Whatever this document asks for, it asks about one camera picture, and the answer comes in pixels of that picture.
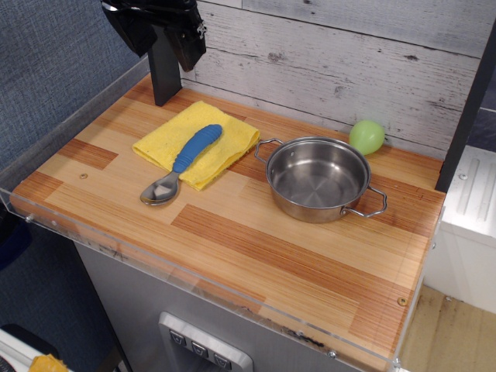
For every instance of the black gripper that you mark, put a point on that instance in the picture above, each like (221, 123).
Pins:
(133, 21)

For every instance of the silver pot with handles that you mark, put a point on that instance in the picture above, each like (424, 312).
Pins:
(317, 179)

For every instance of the yellow cloth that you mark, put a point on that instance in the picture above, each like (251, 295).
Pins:
(161, 146)

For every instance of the green plastic egg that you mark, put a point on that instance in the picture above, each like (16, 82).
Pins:
(367, 137)

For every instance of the clear acrylic table guard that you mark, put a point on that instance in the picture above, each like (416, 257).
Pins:
(294, 296)

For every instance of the silver button panel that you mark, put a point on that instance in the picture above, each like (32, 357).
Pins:
(203, 345)

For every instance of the yellow object bottom left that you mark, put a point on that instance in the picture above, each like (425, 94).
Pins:
(47, 363)

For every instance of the white cabinet at right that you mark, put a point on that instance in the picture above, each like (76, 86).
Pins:
(461, 263)

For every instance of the black vertical post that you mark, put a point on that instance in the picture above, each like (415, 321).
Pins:
(164, 69)

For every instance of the blue handled metal spoon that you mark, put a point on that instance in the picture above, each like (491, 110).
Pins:
(165, 189)

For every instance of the dark vertical frame bar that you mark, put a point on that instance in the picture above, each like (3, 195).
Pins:
(469, 114)

